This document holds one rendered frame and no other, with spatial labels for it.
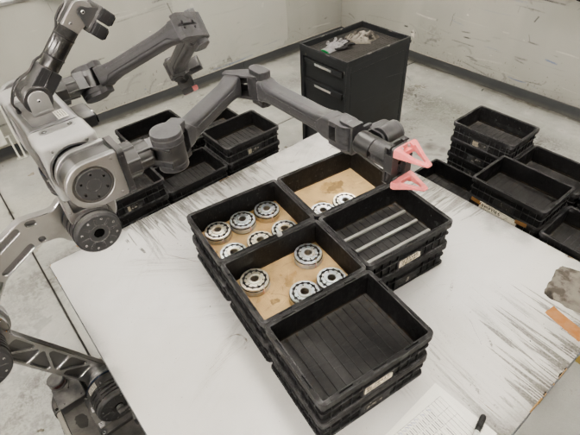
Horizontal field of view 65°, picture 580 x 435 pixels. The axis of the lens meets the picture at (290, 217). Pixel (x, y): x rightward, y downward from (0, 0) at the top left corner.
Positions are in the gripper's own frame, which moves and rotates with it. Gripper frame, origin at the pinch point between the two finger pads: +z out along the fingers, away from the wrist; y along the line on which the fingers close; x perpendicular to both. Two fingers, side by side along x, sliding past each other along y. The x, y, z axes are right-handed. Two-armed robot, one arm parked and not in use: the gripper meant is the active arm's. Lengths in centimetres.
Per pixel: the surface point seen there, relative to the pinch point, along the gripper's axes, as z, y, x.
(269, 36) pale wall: -363, 120, -210
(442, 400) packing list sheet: 18, 76, -1
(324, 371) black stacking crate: -6, 62, 24
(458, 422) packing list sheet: 25, 76, 0
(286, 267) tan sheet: -46, 62, 8
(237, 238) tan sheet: -70, 62, 13
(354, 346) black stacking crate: -7, 62, 12
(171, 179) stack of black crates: -184, 106, -4
